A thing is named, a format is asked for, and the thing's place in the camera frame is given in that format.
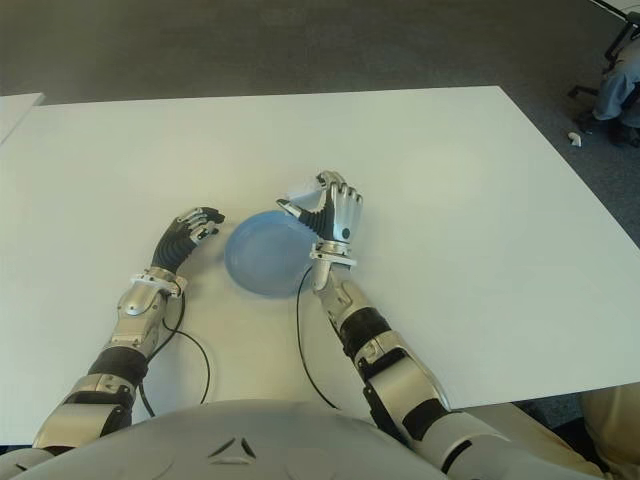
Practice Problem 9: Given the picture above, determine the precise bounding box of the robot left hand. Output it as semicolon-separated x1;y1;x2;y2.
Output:
149;205;225;275

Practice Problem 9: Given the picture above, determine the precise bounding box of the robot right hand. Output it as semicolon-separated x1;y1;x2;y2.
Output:
275;170;365;252

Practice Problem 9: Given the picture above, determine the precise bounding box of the white charger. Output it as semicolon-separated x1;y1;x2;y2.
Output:
291;179;327;210

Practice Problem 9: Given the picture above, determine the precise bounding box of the blue plate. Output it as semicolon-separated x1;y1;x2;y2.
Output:
223;209;315;300

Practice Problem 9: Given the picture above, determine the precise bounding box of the white side table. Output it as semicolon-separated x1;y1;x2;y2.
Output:
0;92;45;146

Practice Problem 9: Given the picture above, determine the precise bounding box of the grey robot torso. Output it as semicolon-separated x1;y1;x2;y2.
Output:
14;398;451;480

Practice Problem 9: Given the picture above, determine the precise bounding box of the seated person in jeans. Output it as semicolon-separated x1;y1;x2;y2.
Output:
592;62;640;147

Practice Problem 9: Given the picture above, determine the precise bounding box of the black office chair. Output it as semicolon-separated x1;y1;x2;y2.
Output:
567;19;640;124

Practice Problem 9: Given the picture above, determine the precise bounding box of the beige rounded object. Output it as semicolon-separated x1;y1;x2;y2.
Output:
579;384;640;480

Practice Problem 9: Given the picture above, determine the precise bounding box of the white table corner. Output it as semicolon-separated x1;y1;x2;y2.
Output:
589;0;640;24

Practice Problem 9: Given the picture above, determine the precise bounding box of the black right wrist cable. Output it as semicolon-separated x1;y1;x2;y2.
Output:
295;264;344;412

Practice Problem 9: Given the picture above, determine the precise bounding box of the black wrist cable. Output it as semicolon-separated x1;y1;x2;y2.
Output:
140;292;211;417
295;264;344;412

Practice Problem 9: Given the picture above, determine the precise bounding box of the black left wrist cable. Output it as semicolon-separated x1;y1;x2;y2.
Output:
140;292;211;417

